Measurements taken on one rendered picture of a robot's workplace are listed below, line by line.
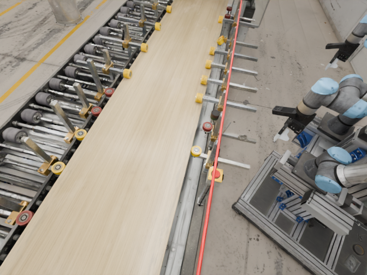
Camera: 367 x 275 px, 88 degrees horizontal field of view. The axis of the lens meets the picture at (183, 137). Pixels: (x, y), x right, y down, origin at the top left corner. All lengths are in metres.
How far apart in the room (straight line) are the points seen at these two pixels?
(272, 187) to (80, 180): 1.82
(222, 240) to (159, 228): 1.08
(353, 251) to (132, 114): 2.33
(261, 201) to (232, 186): 0.36
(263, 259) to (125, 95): 2.01
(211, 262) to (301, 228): 0.90
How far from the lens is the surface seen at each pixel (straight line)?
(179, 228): 1.51
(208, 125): 1.54
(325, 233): 2.43
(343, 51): 1.76
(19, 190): 1.75
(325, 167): 1.28
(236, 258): 2.22
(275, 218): 2.18
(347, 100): 0.95
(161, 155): 1.37
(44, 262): 1.36
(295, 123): 1.03
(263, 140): 2.84
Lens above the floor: 2.11
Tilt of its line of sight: 56 degrees down
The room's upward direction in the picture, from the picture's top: 8 degrees clockwise
